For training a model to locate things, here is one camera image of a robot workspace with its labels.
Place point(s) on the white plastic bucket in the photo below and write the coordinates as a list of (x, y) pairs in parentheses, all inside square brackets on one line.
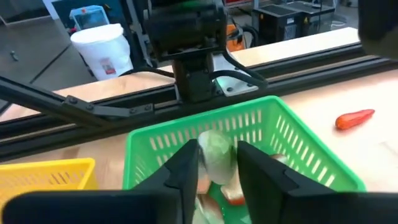
[(102, 51)]

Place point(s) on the green tinted white mushroom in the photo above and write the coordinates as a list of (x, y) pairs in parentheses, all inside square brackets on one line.
[(217, 158)]

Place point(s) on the black equipment stack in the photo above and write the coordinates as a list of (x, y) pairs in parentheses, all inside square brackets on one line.
[(280, 20)]

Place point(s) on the yellow plastic basket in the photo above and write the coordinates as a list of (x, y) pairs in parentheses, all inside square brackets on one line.
[(46, 177)]

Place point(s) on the light blue translucent box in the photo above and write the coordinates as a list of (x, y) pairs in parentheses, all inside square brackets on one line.
[(90, 17)]

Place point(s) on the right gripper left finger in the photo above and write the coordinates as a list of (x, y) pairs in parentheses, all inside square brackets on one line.
[(186, 174)]

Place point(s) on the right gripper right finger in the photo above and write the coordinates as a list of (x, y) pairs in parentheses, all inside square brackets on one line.
[(264, 180)]

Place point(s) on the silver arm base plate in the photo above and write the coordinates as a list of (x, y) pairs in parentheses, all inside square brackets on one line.
[(236, 88)]

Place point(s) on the black aluminium table frame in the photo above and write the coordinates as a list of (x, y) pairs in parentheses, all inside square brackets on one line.
[(311, 84)]

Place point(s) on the red chili pepper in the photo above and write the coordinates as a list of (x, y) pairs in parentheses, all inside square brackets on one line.
[(354, 119)]

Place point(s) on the orange black vacuum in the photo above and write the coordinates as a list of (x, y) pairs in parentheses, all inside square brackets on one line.
[(234, 39)]

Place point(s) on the green plastic basket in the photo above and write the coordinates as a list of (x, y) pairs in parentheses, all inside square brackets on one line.
[(280, 124)]

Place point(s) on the red cap mushroom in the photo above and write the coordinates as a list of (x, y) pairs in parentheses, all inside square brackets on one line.
[(203, 183), (234, 191)]

